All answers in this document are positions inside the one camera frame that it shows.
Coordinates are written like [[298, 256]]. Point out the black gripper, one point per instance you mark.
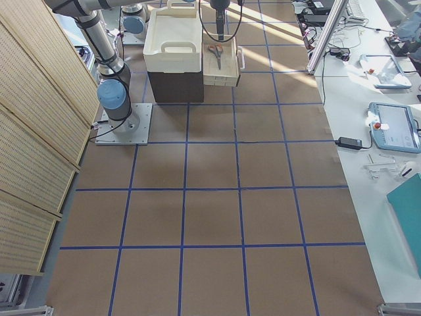
[[218, 6]]

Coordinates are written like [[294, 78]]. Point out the grey orange scissors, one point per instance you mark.
[[217, 51]]

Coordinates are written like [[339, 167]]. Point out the wooden drawer with white handle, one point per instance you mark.
[[232, 62]]

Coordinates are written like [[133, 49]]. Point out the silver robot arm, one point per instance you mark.
[[135, 18], [114, 91]]

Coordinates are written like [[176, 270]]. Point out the dark brown drawer cabinet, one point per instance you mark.
[[185, 87]]

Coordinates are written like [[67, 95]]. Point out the white plastic tray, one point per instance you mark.
[[173, 43]]

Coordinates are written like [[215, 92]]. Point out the far teach pendant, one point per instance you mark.
[[384, 72]]

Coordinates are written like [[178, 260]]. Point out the teach pendant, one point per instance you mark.
[[393, 127], [384, 72]]

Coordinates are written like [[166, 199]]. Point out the black power adapter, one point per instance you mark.
[[349, 143]]

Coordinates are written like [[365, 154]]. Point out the wooden pegboard panel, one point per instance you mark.
[[48, 102]]

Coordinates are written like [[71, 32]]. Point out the near teach pendant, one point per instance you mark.
[[393, 127]]

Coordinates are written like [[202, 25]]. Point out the teal box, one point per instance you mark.
[[405, 201]]

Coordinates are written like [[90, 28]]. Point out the aluminium frame post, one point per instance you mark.
[[326, 34]]

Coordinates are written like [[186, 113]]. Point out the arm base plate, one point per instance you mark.
[[135, 130]]

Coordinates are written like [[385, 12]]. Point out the clear acrylic bracket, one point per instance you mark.
[[386, 165]]

